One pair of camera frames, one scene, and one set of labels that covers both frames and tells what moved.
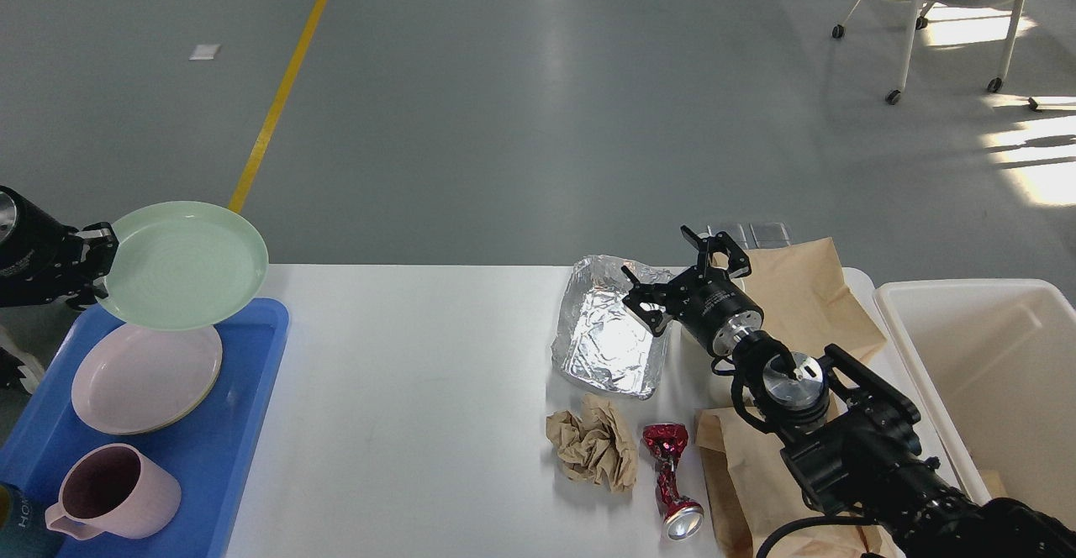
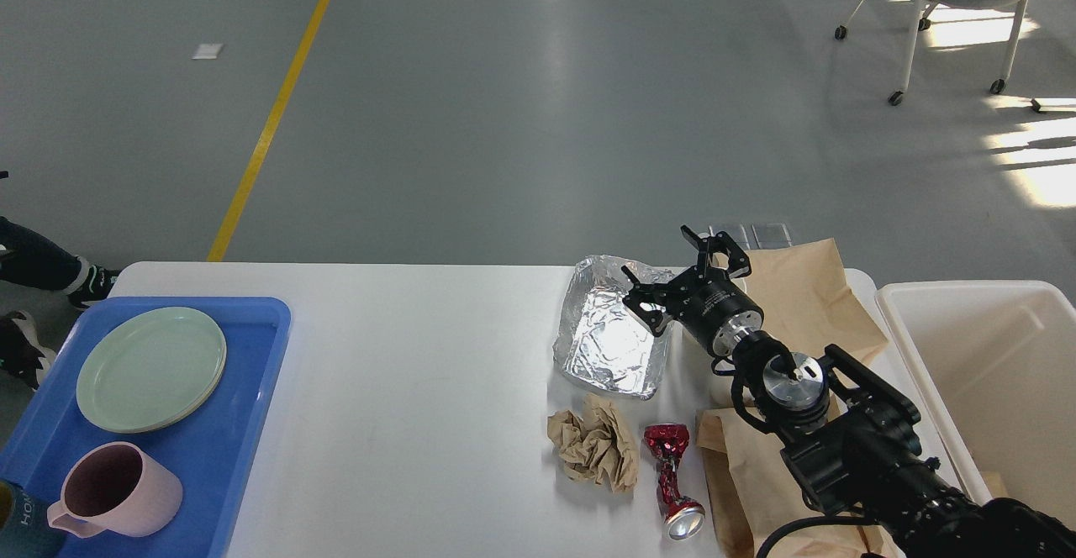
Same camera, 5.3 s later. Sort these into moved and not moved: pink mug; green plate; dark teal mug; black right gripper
Moved: green plate
Not moved: pink mug; dark teal mug; black right gripper
